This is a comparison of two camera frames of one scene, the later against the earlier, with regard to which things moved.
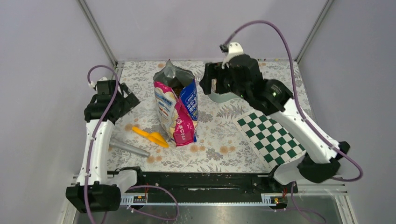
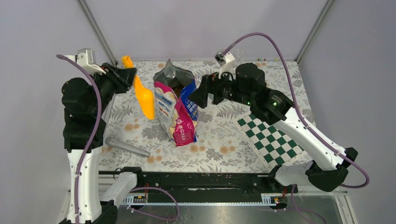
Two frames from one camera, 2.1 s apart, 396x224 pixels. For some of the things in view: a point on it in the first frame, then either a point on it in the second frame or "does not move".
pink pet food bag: x=176 y=100 does not move
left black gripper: x=130 y=101 → x=123 y=78
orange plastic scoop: x=155 y=137 → x=144 y=98
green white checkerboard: x=275 y=144 does not move
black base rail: x=212 y=184 does not move
